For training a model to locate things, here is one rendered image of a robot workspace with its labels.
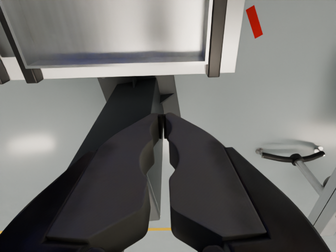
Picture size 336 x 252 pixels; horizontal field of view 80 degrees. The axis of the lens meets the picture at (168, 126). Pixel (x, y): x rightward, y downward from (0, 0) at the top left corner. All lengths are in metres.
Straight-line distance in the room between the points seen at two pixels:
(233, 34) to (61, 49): 0.26
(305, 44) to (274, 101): 0.36
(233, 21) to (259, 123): 1.26
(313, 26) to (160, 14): 1.19
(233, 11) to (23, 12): 0.29
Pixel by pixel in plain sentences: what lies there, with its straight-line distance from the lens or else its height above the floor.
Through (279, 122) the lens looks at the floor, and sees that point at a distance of 1.61.
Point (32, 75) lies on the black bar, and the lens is 0.38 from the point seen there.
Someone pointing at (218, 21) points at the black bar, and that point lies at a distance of 0.31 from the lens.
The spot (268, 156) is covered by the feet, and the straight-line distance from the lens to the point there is 1.65.
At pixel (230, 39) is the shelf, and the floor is 0.88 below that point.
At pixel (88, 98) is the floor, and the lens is 1.42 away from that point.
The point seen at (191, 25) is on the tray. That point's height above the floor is 0.88.
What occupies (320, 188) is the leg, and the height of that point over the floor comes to 0.39.
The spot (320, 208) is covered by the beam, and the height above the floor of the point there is 0.47.
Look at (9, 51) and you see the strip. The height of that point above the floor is 0.88.
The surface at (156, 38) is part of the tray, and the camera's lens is 0.33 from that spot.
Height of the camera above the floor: 1.20
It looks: 58 degrees down
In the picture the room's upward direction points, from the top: 180 degrees counter-clockwise
